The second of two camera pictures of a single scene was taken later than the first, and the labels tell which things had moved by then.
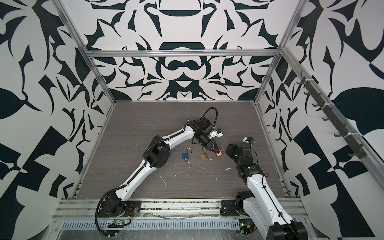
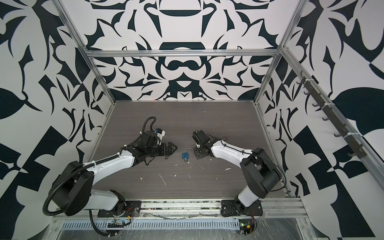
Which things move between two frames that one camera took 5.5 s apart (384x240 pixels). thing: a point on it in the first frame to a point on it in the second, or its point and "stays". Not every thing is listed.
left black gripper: (212, 146) to (170, 152)
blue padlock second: (186, 155) stays
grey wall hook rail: (358, 149) stays
